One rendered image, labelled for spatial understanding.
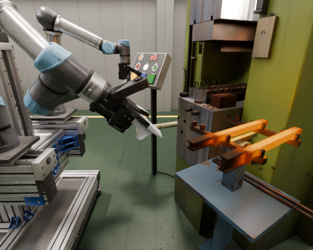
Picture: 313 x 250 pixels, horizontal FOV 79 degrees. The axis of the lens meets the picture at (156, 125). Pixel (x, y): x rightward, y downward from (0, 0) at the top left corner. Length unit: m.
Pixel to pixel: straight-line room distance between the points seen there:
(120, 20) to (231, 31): 3.11
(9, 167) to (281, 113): 1.22
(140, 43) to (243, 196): 3.58
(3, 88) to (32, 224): 0.84
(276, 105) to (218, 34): 0.48
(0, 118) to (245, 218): 1.01
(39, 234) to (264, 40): 1.59
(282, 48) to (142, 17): 3.32
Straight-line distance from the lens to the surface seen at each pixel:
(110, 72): 4.18
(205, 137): 0.64
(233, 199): 0.85
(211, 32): 1.17
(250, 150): 0.61
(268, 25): 1.08
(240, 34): 1.29
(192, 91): 1.31
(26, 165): 1.00
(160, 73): 1.52
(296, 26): 1.03
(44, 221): 1.52
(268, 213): 0.84
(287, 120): 1.04
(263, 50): 1.08
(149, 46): 4.06
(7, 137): 1.02
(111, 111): 0.54
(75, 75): 0.49
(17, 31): 0.75
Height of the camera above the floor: 1.21
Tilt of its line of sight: 21 degrees down
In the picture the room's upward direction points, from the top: straight up
